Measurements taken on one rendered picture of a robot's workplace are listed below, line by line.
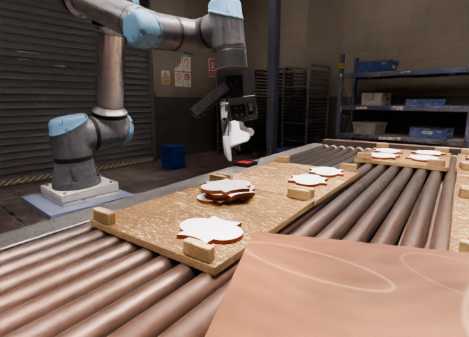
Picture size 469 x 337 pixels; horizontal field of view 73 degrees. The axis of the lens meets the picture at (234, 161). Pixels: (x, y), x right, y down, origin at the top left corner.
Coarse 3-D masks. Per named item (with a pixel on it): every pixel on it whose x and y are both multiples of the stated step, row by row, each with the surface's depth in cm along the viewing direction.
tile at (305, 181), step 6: (300, 174) 106; (306, 174) 106; (312, 174) 106; (288, 180) 99; (294, 180) 98; (300, 180) 98; (306, 180) 98; (312, 180) 98; (318, 180) 98; (324, 180) 98; (306, 186) 94; (312, 186) 94
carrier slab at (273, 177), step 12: (252, 168) 120; (264, 168) 120; (276, 168) 120; (288, 168) 120; (300, 168) 120; (252, 180) 102; (264, 180) 102; (276, 180) 102; (336, 180) 102; (348, 180) 104; (276, 192) 89; (324, 192) 89
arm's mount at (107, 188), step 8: (48, 184) 107; (104, 184) 106; (112, 184) 107; (48, 192) 103; (56, 192) 99; (64, 192) 98; (72, 192) 99; (80, 192) 99; (88, 192) 101; (96, 192) 103; (104, 192) 105; (112, 192) 108; (56, 200) 100; (64, 200) 96; (72, 200) 98; (80, 200) 100; (88, 200) 102
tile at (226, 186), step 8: (208, 184) 82; (216, 184) 82; (224, 184) 82; (232, 184) 82; (240, 184) 82; (248, 184) 82; (208, 192) 78; (216, 192) 77; (224, 192) 76; (232, 192) 78; (240, 192) 79
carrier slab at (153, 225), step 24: (192, 192) 89; (264, 192) 89; (120, 216) 71; (144, 216) 71; (168, 216) 71; (192, 216) 71; (216, 216) 71; (240, 216) 71; (264, 216) 71; (288, 216) 71; (144, 240) 59; (168, 240) 59; (240, 240) 59; (192, 264) 52; (216, 264) 50
